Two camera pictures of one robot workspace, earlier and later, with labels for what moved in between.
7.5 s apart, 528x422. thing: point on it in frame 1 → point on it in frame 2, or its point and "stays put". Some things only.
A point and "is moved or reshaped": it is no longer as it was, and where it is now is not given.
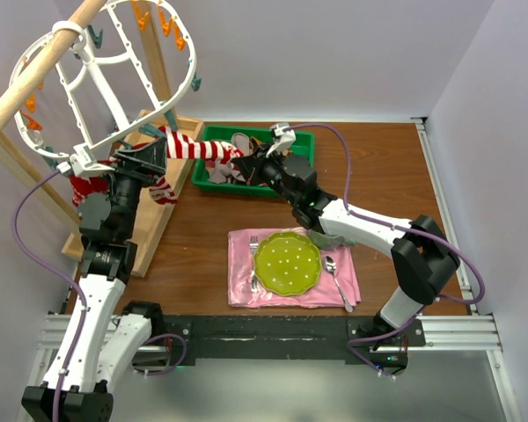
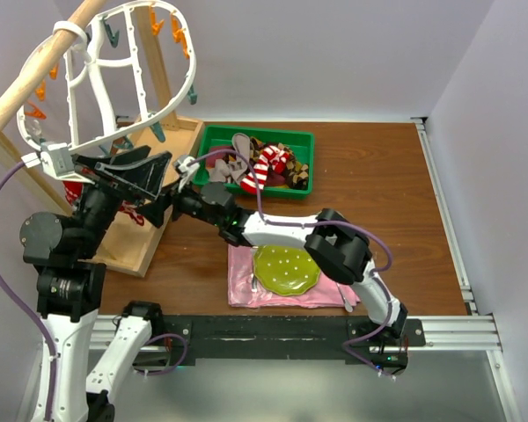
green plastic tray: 304,147 stays put
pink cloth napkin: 325,294 stays put
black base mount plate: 282,338 stays put
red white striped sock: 180,146 is moved or reshaped
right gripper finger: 250,166 → 156,211
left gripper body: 127,187 → 97,207
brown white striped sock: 225,173 stays put
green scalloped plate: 286,263 stays put
